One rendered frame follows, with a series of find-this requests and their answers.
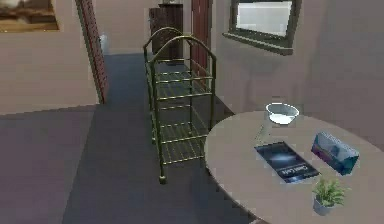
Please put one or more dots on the round beige table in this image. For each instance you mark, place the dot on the round beige table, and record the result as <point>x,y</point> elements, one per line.
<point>253,186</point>

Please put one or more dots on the framed brown picture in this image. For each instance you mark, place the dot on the framed brown picture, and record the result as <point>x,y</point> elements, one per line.
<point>26,15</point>

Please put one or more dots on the dark blue book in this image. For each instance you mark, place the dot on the dark blue book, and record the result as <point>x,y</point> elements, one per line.
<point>286,161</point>

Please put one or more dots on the red brown room door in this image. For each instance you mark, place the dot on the red brown room door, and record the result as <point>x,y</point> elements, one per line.
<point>200,36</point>
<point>95,50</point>

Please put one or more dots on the small green potted plant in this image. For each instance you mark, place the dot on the small green potted plant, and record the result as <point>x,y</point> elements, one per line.
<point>327,195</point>

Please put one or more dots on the white bowl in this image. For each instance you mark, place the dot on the white bowl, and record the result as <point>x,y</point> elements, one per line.
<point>282,114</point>

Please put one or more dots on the grey framed window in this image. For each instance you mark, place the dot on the grey framed window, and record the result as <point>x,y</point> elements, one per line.
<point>263,23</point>

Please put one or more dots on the dark brown cabinet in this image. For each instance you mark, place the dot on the dark brown cabinet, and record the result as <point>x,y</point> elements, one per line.
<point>168,30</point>

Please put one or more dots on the blue tissue box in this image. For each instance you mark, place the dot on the blue tissue box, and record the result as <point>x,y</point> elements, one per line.
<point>334,152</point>

